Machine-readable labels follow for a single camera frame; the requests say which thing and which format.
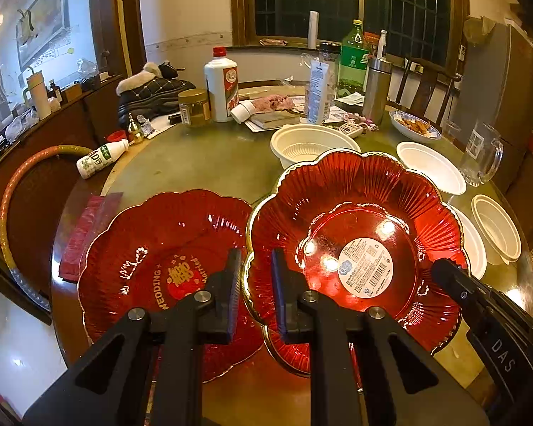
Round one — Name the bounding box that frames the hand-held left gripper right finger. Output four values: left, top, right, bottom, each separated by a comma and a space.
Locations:
271, 247, 491, 426

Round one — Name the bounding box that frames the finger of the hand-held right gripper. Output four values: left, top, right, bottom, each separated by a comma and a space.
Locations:
432, 258, 495, 317

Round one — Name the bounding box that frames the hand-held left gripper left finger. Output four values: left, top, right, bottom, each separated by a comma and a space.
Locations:
22, 247, 243, 426

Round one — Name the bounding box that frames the white paper bowl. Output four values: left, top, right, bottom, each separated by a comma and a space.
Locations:
446, 203, 488, 281
396, 141, 467, 196
471, 194, 523, 266

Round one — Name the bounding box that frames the red plate with gold print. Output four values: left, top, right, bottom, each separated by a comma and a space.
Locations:
77, 189, 267, 383

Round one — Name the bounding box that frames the red plate with white label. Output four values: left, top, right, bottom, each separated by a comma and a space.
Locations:
244, 148, 470, 378

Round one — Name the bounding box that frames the white ribbed plastic bowl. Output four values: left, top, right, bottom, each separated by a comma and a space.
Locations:
270, 124, 362, 174

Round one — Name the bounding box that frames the clear glass pitcher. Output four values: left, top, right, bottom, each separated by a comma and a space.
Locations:
458, 121, 506, 187

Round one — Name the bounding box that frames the small clear glass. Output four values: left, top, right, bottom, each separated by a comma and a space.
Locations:
441, 119, 463, 143

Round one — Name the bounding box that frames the red plastic packet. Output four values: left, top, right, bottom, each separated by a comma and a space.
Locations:
58, 192, 125, 283

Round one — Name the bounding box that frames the blue patterned plate with food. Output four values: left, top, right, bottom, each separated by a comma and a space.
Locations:
389, 109, 443, 143

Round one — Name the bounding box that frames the book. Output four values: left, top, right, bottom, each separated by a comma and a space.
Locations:
243, 110, 302, 133

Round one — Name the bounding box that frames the small white bottle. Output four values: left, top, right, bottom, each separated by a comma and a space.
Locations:
230, 99, 255, 124

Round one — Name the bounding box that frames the jar with gold lid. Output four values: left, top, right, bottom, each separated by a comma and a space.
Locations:
177, 88, 212, 128

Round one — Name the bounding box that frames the small gold bottle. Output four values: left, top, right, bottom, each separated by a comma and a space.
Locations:
127, 114, 145, 144

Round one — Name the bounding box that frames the white milk bottle green label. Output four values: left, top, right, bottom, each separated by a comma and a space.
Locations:
76, 138, 130, 180

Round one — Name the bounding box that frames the pink cloth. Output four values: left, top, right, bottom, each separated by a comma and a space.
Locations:
252, 94, 297, 113

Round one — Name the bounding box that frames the dark wooden chair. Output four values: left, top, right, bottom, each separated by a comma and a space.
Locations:
387, 57, 463, 126

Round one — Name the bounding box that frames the white carton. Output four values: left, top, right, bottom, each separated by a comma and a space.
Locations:
306, 62, 332, 126

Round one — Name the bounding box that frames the white liquor bottle red cap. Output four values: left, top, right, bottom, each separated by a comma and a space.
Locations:
203, 46, 241, 124

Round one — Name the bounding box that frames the grey refrigerator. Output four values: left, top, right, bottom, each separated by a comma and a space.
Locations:
451, 17, 533, 147

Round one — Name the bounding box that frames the steel thermos flask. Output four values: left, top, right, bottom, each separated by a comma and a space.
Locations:
362, 57, 393, 126

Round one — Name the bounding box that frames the dark jacket with fur trim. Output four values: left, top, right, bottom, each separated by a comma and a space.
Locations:
115, 61, 198, 130

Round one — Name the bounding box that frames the green plastic bottle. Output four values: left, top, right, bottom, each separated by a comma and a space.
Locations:
337, 19, 370, 96

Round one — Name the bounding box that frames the striped hula hoop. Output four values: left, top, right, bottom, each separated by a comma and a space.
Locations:
0, 144, 95, 313

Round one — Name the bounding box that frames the clear bottle with black cap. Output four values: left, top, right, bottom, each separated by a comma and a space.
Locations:
317, 41, 343, 98

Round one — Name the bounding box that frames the white paper roll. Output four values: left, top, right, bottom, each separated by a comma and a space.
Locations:
307, 11, 319, 50

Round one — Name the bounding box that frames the framed picture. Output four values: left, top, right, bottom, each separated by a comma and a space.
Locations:
16, 0, 70, 72

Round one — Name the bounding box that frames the pink bead bracelet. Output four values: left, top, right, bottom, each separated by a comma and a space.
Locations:
342, 112, 379, 132

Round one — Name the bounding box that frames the white tumbler with handle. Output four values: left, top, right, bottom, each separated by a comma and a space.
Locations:
24, 72, 53, 120

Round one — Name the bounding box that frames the dark window with wooden frame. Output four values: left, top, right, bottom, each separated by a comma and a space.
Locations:
229, 0, 470, 60

